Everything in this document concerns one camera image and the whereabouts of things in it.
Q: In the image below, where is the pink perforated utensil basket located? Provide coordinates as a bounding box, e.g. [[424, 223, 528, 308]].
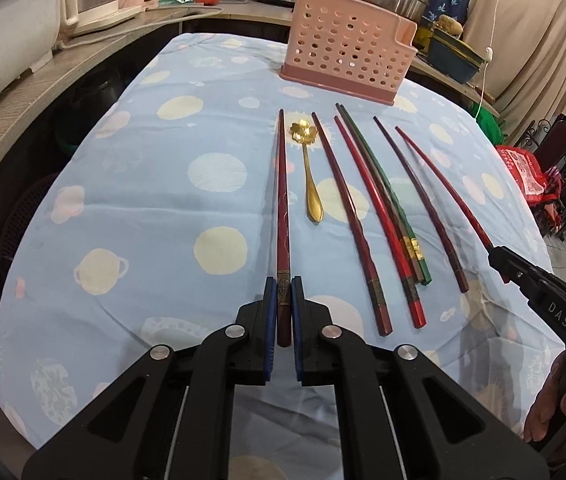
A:
[[279, 0, 419, 107]]

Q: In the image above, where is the white power cord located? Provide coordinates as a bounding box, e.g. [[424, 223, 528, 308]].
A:
[[53, 5, 224, 54]]

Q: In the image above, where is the person's right hand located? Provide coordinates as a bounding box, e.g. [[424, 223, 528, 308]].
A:
[[523, 347, 566, 445]]

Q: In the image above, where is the green chopstick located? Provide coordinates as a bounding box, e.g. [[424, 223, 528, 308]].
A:
[[340, 104, 434, 287]]

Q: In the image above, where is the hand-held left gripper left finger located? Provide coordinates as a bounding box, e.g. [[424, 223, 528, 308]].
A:
[[22, 276, 279, 480]]

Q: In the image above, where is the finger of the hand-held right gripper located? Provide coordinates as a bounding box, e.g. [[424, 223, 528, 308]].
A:
[[488, 245, 558, 307]]

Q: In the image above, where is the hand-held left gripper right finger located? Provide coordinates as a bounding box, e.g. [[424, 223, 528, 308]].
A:
[[290, 275, 550, 480]]

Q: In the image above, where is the wooden counter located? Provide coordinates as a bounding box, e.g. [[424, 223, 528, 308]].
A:
[[0, 2, 225, 211]]

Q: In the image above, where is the beige curtain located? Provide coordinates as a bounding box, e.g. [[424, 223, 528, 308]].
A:
[[463, 0, 566, 128]]

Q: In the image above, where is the gold flower spoon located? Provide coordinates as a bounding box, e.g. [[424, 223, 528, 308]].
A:
[[288, 117, 325, 224]]

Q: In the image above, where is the black metal chair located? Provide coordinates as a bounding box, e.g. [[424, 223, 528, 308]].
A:
[[518, 120, 566, 172]]

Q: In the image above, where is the blue planet print tablecloth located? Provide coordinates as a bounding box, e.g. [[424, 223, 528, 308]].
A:
[[0, 32, 566, 480]]

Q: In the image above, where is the dark purple chopstick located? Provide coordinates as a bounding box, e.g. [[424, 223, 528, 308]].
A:
[[374, 116, 470, 294]]

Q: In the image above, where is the patterned dark red chopstick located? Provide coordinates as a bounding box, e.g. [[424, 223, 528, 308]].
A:
[[273, 109, 294, 348]]

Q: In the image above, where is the dark blue lunch box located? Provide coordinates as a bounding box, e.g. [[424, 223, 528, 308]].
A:
[[427, 25, 494, 84]]

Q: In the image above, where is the thin red chopstick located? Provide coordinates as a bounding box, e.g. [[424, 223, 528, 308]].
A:
[[395, 126, 511, 285]]

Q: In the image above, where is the white switch cable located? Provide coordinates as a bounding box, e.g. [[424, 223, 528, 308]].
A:
[[475, 0, 502, 117]]

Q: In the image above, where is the red plastic bag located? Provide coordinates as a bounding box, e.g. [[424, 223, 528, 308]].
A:
[[495, 145, 564, 211]]

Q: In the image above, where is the green plastic bag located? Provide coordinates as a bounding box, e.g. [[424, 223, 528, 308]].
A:
[[470, 102, 504, 144]]

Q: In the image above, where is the bright red chopstick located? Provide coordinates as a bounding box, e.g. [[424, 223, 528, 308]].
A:
[[334, 116, 426, 329]]

